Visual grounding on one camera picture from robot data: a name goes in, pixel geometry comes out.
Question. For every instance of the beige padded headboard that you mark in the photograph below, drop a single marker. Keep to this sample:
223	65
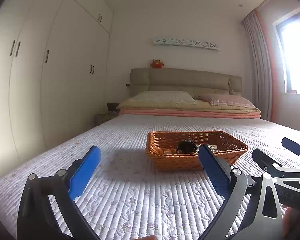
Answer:
194	82

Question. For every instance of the white carved wall decoration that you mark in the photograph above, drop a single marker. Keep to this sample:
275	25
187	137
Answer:
172	41

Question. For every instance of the orange plush toy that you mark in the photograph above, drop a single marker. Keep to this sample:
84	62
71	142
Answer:
157	64

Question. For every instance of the striped pink curtain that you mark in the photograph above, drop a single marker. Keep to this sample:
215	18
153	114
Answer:
265	90

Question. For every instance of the small bedside table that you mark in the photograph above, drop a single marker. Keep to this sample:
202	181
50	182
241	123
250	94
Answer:
111	112

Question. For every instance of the person's right hand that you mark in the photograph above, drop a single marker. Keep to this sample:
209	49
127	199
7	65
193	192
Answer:
291	223

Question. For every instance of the white built-in wardrobe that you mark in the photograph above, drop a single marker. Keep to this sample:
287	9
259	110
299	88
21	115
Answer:
53	64

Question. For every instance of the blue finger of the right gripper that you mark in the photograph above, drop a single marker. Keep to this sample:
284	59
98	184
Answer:
291	145
265	162

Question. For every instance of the bright window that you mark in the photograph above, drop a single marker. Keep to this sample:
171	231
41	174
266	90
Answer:
287	31

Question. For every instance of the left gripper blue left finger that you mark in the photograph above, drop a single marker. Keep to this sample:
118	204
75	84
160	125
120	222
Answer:
80	172

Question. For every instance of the black wristwatch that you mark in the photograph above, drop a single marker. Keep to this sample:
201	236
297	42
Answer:
186	147

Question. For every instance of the folded yellow pink blanket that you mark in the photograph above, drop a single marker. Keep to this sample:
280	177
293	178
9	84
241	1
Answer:
198	108

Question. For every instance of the person's left hand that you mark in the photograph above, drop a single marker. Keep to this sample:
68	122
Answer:
151	237

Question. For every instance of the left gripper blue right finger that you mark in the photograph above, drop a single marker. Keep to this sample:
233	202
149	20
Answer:
216	172

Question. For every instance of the pink striped pillow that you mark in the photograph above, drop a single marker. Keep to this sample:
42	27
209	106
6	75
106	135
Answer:
229	100

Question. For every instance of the brown wicker basket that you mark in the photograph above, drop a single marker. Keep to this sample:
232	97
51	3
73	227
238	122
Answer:
220	143

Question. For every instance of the floral cream pillow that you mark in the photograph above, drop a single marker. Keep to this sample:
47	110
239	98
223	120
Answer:
168	96

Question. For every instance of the white quilted bed cover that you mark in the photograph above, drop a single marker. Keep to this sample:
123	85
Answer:
127	196

